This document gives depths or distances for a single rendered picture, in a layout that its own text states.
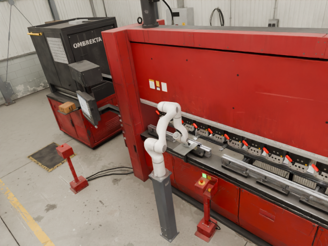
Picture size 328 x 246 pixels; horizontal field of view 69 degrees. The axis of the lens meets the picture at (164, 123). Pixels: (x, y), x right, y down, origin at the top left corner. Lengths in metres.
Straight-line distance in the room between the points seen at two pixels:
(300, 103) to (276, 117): 0.24
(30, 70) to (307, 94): 8.36
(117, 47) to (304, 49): 1.93
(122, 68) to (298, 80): 1.93
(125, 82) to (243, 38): 1.59
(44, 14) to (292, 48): 8.29
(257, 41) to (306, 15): 4.43
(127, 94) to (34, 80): 6.42
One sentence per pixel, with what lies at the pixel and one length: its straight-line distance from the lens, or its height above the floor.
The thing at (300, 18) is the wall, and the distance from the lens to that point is 6.47.
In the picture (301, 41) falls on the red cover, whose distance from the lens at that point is 1.94.
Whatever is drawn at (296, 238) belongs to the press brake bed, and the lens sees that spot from 2.83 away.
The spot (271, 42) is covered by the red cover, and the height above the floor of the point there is 2.24.
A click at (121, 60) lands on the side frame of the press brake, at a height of 1.97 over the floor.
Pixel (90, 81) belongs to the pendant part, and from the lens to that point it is 3.01.
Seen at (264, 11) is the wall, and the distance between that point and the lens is 6.69.
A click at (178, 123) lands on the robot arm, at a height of 1.41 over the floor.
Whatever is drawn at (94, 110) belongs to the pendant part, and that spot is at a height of 1.44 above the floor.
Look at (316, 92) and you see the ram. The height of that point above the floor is 1.92.
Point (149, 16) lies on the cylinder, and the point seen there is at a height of 2.42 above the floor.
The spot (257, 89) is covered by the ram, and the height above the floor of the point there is 1.85.
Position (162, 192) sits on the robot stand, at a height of 0.83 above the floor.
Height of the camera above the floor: 2.70
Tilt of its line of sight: 30 degrees down
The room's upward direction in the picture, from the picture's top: 7 degrees counter-clockwise
